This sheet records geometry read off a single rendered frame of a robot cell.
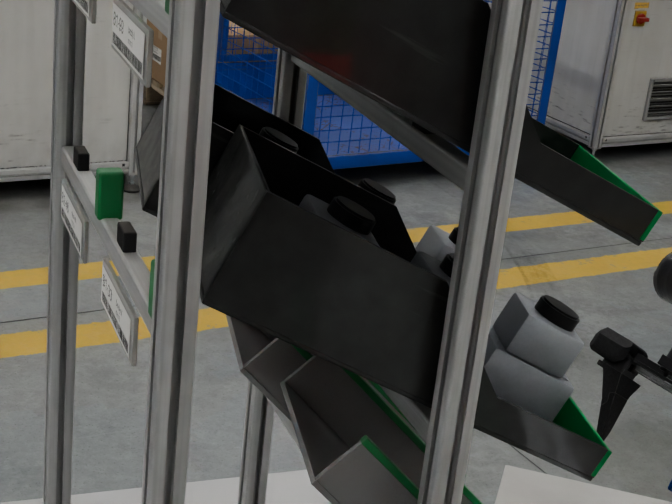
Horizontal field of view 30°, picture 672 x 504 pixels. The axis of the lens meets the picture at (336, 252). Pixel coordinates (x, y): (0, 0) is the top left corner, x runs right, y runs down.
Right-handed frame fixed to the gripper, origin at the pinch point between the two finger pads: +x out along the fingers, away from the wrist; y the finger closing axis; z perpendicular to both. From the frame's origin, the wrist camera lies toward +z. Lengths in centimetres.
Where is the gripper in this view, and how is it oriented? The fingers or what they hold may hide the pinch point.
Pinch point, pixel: (652, 435)
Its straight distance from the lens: 124.4
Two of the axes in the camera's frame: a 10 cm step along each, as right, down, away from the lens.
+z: 5.0, 2.9, 8.1
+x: -5.3, 8.5, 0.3
